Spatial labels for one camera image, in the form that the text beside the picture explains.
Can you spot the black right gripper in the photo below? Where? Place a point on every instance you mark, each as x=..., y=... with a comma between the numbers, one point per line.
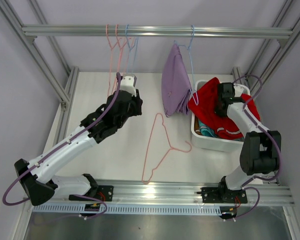
x=217, y=111

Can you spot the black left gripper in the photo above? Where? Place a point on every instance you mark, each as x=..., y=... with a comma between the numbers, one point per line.
x=138, y=103

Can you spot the red trousers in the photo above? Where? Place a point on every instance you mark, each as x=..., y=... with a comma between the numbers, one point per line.
x=213, y=125

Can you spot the pink hanger of red trousers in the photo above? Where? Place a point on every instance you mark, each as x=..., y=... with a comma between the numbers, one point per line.
x=158, y=148

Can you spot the teal trousers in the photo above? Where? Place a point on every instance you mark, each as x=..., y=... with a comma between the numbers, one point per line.
x=206, y=131

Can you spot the brown trousers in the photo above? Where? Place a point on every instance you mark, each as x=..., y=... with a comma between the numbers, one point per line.
x=197, y=126

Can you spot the pink hanger of brown trousers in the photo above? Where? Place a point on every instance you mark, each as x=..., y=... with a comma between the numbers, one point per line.
x=121, y=47

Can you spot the blue hanger of teal trousers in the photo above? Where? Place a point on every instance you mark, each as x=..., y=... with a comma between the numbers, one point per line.
x=132, y=46

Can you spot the pink hanger of yellow trousers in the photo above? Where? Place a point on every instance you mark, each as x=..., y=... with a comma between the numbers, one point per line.
x=111, y=47

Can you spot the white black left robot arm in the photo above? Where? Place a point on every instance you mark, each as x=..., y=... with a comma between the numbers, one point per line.
x=38, y=176

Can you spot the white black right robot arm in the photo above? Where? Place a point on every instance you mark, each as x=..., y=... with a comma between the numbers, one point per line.
x=261, y=150

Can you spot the blue hanger of lilac trousers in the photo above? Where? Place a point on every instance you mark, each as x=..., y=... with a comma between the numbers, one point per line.
x=188, y=47

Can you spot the lilac trousers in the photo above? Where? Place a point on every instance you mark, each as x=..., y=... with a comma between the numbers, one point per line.
x=175, y=84

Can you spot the white plastic basket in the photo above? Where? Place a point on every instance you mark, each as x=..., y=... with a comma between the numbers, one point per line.
x=211, y=143

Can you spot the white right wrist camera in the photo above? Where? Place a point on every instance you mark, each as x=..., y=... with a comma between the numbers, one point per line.
x=238, y=90

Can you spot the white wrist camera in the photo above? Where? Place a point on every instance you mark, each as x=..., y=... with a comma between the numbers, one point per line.
x=128, y=84
x=238, y=90

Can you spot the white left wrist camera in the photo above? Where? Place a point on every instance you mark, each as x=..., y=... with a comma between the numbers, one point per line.
x=128, y=84

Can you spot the aluminium left frame post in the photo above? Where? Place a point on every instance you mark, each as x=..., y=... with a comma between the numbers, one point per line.
x=65, y=95

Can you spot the aluminium frame post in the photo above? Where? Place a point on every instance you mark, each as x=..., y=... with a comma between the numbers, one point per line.
x=65, y=95
x=272, y=52

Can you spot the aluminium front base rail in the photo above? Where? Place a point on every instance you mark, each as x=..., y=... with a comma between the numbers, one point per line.
x=182, y=193

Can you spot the aluminium right frame post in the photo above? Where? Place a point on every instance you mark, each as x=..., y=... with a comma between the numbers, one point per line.
x=272, y=52

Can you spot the grey slotted cable duct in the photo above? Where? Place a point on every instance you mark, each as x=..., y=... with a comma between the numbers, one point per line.
x=132, y=209

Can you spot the aluminium hanging rail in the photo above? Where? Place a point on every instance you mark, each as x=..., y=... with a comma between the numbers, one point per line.
x=49, y=30

